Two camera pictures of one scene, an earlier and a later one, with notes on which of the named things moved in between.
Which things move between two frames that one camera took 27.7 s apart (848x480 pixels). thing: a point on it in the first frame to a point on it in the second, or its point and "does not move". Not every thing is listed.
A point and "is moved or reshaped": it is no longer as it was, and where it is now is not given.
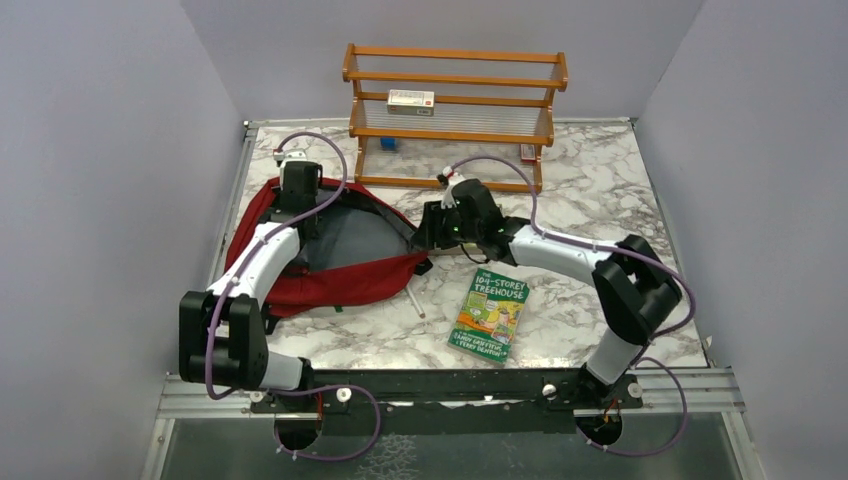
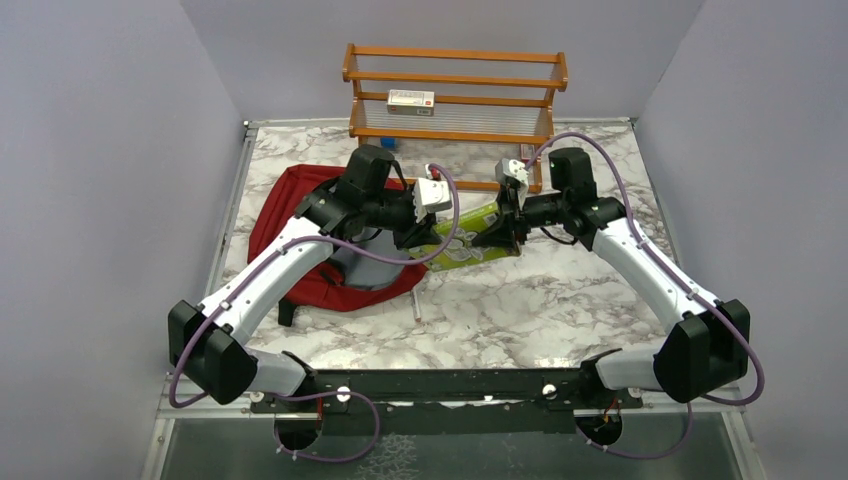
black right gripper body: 451,230 to 543,210
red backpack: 358,246 is moved or reshaped
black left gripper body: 315,204 to 393,213
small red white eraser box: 528,153 does not move
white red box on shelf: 411,102 does not move
